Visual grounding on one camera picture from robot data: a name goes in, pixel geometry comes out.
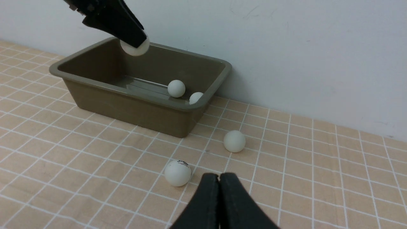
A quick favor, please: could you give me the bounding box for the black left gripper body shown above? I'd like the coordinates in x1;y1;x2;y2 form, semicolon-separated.
65;0;128;22

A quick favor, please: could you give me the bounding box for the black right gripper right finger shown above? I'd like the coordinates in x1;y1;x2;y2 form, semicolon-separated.
219;173;279;229

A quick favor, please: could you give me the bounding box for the white table-tennis ball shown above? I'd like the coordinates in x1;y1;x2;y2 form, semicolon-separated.
120;36;150;56
189;92;203;105

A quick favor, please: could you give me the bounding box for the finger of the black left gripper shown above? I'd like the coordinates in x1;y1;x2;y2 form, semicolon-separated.
82;15;147;48
118;0;144;32

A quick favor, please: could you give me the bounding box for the olive plastic bin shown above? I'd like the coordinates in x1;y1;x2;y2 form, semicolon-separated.
49;37;232;138

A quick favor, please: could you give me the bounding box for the checkered beige tablecloth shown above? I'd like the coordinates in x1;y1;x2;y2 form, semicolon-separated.
0;41;407;229

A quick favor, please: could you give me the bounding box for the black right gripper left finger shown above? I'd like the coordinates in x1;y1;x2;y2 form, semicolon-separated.
170;173;220;229

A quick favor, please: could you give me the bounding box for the white ball with logo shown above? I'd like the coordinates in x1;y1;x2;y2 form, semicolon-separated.
164;160;191;187

